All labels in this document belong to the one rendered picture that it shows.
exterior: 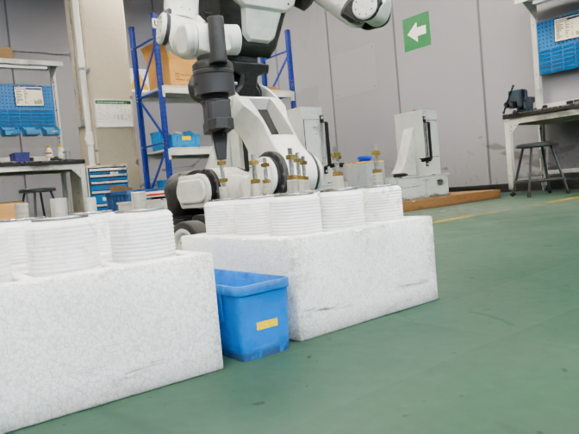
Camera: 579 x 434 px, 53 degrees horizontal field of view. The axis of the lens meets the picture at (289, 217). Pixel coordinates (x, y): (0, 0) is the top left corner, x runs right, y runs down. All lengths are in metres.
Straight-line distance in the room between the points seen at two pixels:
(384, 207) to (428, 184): 3.59
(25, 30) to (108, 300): 9.28
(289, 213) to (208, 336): 0.28
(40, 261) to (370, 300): 0.60
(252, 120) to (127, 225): 0.90
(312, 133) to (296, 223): 2.98
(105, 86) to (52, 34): 2.56
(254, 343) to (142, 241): 0.24
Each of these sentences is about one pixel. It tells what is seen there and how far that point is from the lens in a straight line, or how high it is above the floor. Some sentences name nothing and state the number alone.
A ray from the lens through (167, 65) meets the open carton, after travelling 6.55.
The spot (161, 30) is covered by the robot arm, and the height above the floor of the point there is 0.68.
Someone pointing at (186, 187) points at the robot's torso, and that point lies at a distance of 1.97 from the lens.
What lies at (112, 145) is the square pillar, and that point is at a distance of 7.65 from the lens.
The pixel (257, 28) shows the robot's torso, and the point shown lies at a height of 0.73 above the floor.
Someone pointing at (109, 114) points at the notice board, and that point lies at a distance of 7.68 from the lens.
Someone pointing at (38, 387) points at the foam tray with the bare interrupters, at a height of 0.05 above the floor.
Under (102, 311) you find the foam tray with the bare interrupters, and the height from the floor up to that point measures 0.12.
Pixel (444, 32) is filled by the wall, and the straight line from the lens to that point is 7.29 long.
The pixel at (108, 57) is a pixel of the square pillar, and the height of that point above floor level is 2.08.
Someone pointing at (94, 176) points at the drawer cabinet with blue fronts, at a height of 0.57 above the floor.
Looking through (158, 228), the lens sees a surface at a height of 0.22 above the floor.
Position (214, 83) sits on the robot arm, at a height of 0.50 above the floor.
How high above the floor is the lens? 0.27
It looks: 3 degrees down
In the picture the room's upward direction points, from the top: 5 degrees counter-clockwise
